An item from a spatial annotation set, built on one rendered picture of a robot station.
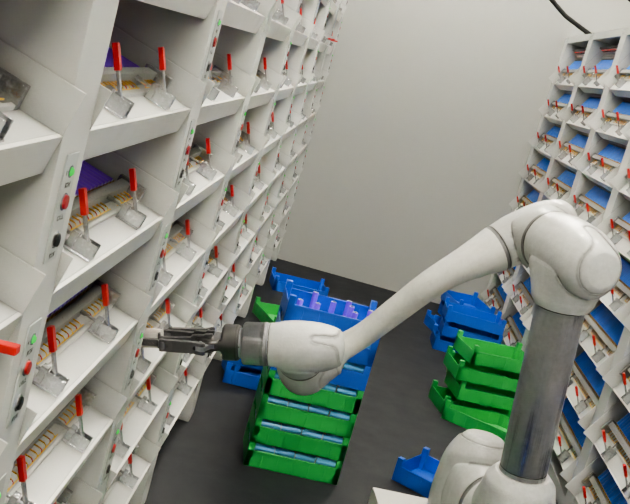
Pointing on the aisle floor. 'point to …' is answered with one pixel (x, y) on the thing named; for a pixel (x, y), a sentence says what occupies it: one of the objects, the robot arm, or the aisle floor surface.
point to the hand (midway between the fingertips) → (144, 337)
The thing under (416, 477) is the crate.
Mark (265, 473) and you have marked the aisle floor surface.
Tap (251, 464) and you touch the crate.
